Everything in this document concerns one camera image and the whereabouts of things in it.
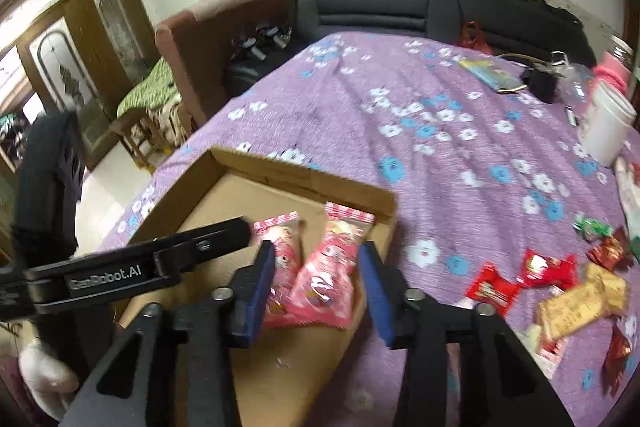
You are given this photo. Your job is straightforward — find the pink snack packet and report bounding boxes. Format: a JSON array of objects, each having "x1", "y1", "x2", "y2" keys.
[
  {"x1": 254, "y1": 212, "x2": 304, "y2": 329},
  {"x1": 290, "y1": 202, "x2": 376, "y2": 331}
]

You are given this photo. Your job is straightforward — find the wooden chair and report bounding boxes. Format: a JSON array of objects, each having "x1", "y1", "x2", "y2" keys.
[{"x1": 112, "y1": 97, "x2": 196, "y2": 168}]

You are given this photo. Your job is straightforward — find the pink cup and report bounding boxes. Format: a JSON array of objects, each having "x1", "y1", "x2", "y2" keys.
[{"x1": 592, "y1": 52, "x2": 639, "y2": 96}]

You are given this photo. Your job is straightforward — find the green patterned cushion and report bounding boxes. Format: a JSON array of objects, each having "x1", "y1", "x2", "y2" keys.
[{"x1": 117, "y1": 57, "x2": 176, "y2": 118}]

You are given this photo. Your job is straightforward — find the clear plastic bottle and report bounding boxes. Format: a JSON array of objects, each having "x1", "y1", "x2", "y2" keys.
[{"x1": 552, "y1": 52, "x2": 596, "y2": 100}]

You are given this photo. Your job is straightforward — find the red plastic bag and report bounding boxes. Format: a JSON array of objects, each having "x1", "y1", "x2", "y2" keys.
[{"x1": 460, "y1": 22, "x2": 494, "y2": 56}]

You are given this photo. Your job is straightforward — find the dark red wrapped candy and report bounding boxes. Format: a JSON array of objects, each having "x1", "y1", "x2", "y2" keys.
[{"x1": 587, "y1": 232, "x2": 631, "y2": 271}]

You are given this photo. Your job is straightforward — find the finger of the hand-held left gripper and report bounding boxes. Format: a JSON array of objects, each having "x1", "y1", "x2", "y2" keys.
[{"x1": 152, "y1": 216, "x2": 253, "y2": 282}]

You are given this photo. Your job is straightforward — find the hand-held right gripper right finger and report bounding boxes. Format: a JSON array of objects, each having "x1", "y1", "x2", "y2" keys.
[{"x1": 359, "y1": 241, "x2": 576, "y2": 427}]

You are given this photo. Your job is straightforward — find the white cup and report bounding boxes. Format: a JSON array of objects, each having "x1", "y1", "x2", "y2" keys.
[{"x1": 580, "y1": 82, "x2": 639, "y2": 168}]

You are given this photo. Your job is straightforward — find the shallow cardboard box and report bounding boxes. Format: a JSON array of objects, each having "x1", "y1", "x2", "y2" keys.
[{"x1": 112, "y1": 146, "x2": 398, "y2": 427}]

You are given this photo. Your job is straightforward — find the brown armchair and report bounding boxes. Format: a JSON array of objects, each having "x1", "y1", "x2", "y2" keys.
[{"x1": 155, "y1": 0, "x2": 294, "y2": 128}]

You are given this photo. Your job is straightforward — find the white soft bundle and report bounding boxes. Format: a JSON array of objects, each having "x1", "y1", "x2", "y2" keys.
[{"x1": 17, "y1": 339, "x2": 79, "y2": 423}]

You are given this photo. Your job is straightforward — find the wooden glass-panel door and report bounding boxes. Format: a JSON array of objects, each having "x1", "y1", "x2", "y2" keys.
[{"x1": 0, "y1": 0, "x2": 159, "y2": 172}]

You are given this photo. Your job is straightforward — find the purple floral cloth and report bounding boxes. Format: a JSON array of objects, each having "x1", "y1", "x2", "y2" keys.
[{"x1": 95, "y1": 32, "x2": 640, "y2": 427}]

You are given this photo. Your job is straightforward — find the colourful booklet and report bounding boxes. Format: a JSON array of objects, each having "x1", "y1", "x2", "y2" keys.
[{"x1": 457, "y1": 57, "x2": 524, "y2": 94}]

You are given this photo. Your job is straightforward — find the black sofa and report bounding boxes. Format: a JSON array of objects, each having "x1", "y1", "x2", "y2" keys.
[{"x1": 225, "y1": 0, "x2": 598, "y2": 98}]

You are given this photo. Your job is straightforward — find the small black pouch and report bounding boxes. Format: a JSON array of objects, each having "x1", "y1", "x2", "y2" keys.
[{"x1": 522, "y1": 67, "x2": 561, "y2": 104}]

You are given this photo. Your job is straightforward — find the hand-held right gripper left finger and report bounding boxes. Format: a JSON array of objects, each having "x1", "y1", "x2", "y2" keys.
[{"x1": 60, "y1": 239, "x2": 277, "y2": 427}]

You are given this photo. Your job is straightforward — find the green wrapped candy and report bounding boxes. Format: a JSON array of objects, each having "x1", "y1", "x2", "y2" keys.
[{"x1": 572, "y1": 214, "x2": 609, "y2": 241}]

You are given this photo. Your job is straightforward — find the black devices on sofa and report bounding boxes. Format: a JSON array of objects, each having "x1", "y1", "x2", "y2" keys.
[{"x1": 232, "y1": 24, "x2": 294, "y2": 64}]

